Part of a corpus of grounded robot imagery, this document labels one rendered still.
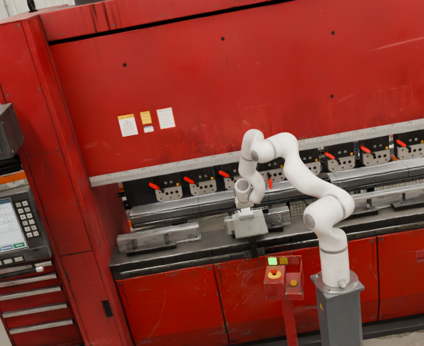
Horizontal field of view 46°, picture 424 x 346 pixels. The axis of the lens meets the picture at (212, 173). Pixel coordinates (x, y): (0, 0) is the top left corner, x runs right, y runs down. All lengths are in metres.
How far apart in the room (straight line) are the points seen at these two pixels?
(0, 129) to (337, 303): 1.64
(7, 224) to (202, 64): 1.23
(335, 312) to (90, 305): 1.44
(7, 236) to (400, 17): 2.20
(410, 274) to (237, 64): 1.65
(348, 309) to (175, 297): 1.18
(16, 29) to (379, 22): 1.77
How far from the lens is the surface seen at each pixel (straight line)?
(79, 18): 2.63
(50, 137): 2.61
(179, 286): 3.06
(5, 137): 2.33
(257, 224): 2.82
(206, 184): 2.83
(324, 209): 2.05
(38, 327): 3.71
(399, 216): 3.05
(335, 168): 2.91
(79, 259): 2.89
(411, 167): 3.39
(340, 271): 2.23
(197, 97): 2.66
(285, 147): 2.24
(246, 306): 3.17
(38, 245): 2.49
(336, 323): 2.35
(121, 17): 2.60
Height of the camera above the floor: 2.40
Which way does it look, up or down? 23 degrees down
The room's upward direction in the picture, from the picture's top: 11 degrees counter-clockwise
